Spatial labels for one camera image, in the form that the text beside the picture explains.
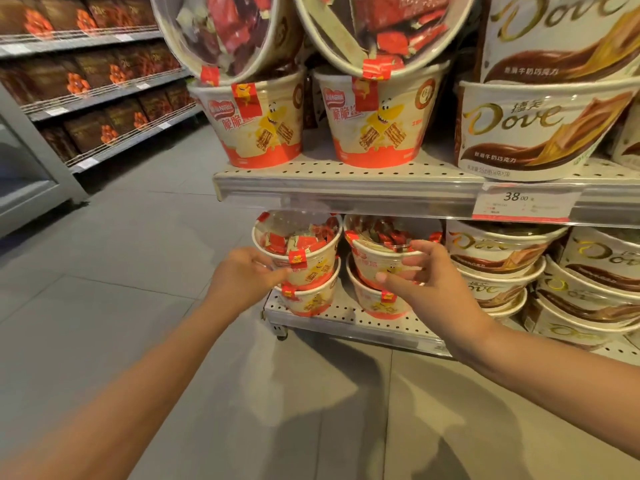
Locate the person's left thumb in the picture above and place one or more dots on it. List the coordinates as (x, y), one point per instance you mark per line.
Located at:
(274, 278)

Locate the person's right forearm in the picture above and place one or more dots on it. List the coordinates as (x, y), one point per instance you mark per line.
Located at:
(560, 389)

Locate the perforated white metal shelf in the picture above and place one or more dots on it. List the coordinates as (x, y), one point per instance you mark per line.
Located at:
(350, 187)
(350, 322)

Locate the shelf caster wheel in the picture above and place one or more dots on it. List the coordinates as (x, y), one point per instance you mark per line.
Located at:
(281, 333)

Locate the large white chocolate tub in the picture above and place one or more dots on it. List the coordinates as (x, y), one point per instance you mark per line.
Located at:
(555, 34)
(540, 129)
(629, 139)

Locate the person's left forearm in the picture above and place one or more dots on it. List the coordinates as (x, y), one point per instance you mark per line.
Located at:
(125, 394)

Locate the stack of white chocolate tubs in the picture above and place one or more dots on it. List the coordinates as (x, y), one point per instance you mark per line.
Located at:
(590, 284)

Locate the person's left hand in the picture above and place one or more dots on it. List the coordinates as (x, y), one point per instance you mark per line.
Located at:
(240, 282)

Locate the grey shelving unit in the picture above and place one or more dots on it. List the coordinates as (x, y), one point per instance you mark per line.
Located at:
(30, 164)

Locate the row of brown chocolate boxes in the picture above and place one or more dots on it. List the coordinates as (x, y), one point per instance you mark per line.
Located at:
(65, 12)
(60, 74)
(100, 127)

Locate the white red wafer bucket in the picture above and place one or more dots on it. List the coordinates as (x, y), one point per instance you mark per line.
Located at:
(310, 254)
(225, 29)
(390, 24)
(380, 244)
(380, 119)
(250, 124)
(312, 299)
(372, 302)

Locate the white red price tag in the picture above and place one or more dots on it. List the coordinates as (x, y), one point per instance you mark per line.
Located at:
(525, 203)

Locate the person's right hand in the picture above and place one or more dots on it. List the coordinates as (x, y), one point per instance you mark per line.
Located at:
(445, 299)

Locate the person's right thumb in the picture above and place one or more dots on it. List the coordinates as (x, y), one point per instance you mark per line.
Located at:
(397, 283)

